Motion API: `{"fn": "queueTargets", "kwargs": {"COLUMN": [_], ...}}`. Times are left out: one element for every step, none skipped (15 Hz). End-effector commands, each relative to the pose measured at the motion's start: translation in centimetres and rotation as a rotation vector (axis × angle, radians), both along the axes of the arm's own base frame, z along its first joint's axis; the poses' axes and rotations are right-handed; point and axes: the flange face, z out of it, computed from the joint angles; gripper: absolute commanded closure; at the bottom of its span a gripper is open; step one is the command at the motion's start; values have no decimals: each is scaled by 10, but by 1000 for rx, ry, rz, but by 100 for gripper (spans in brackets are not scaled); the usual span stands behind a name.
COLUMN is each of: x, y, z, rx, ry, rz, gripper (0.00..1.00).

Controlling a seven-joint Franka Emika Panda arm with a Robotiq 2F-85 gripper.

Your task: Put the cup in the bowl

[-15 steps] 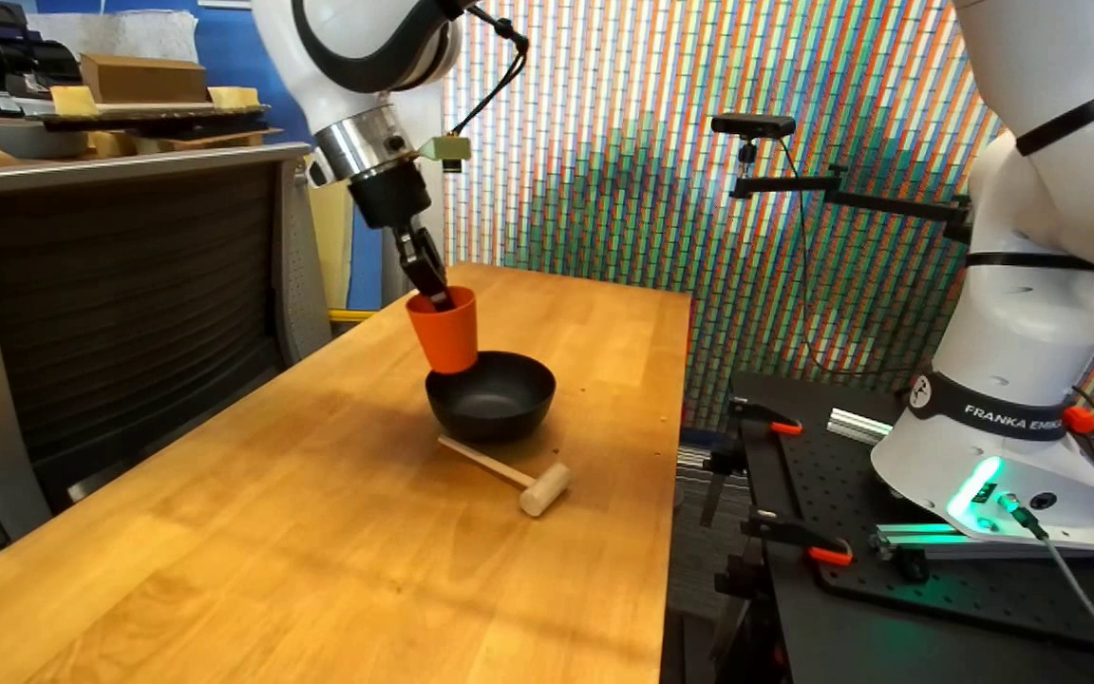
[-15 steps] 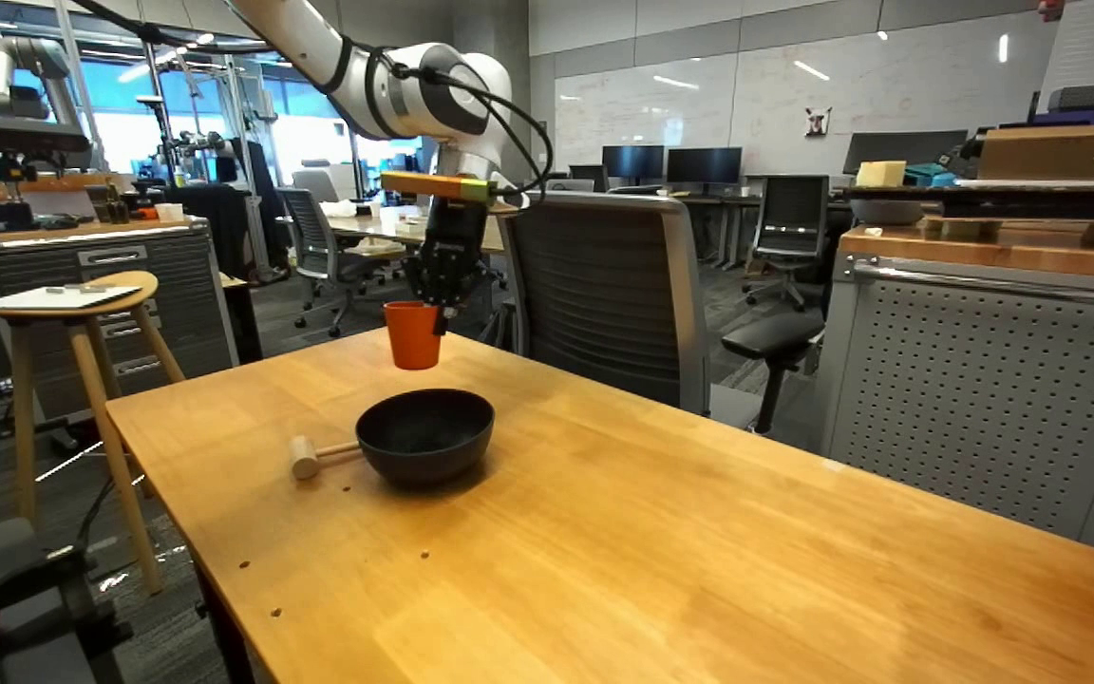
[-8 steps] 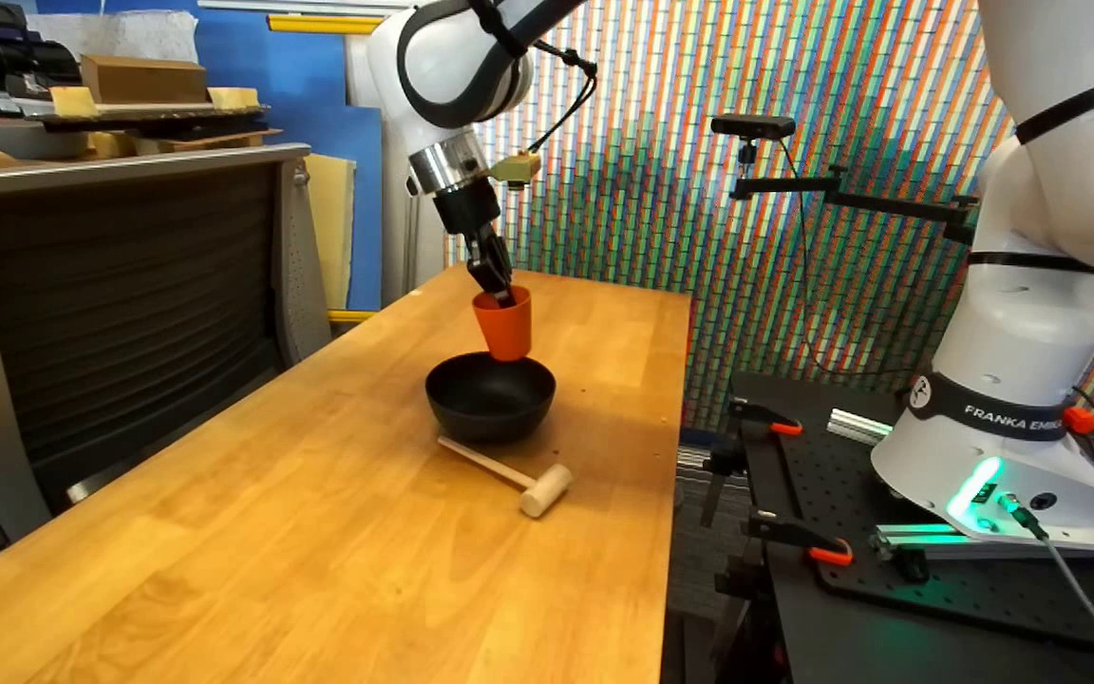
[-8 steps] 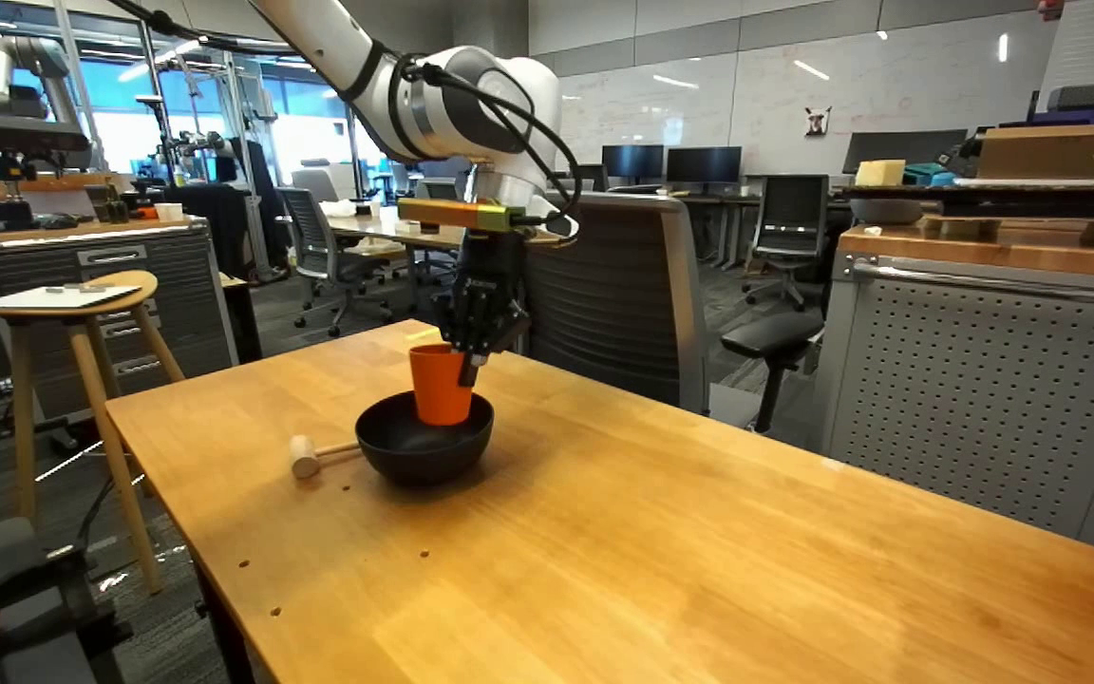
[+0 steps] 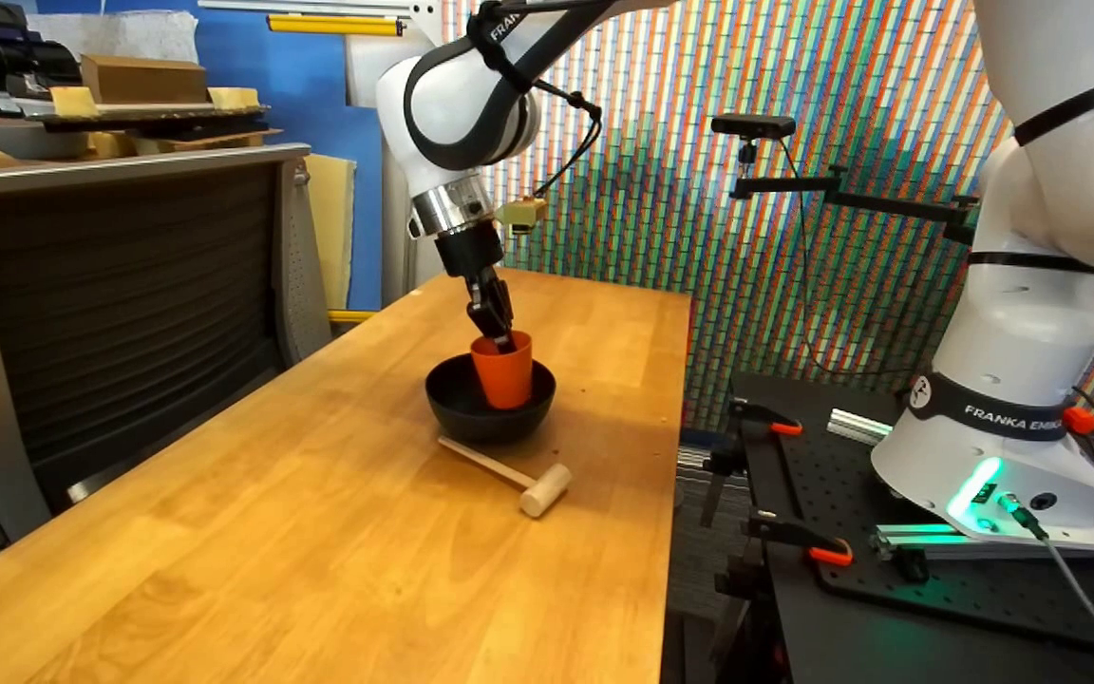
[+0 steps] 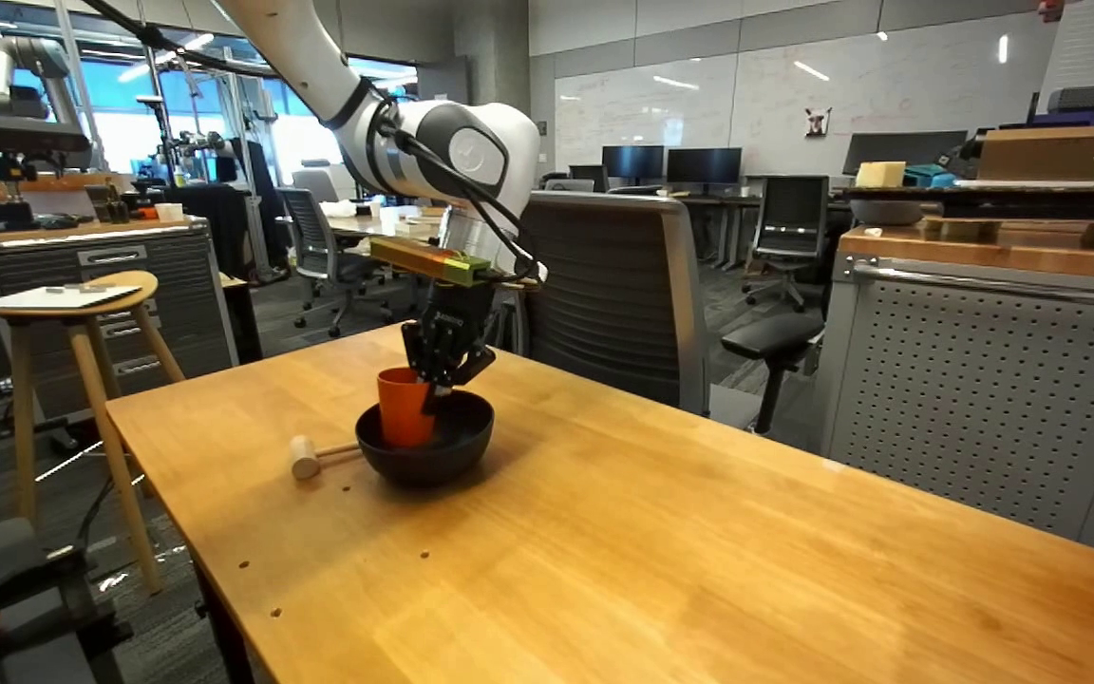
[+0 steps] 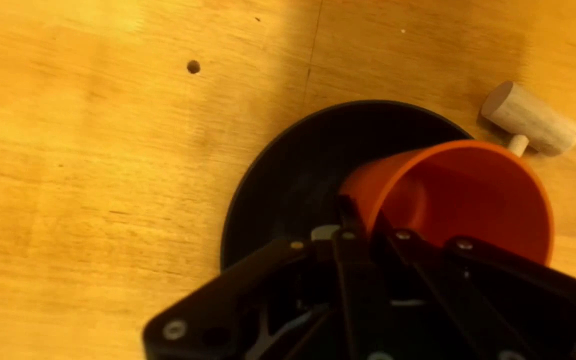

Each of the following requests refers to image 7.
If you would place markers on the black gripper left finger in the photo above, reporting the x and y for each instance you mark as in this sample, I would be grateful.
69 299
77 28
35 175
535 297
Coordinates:
289 300

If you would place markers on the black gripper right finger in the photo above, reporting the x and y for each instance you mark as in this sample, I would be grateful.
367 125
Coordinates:
501 307

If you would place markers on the orange plastic cup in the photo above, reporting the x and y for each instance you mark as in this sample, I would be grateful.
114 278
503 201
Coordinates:
474 193

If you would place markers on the black bowl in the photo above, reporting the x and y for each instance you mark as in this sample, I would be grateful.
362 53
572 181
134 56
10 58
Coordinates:
315 166

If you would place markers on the small wooden mallet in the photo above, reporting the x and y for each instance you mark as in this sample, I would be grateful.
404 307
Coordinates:
535 121

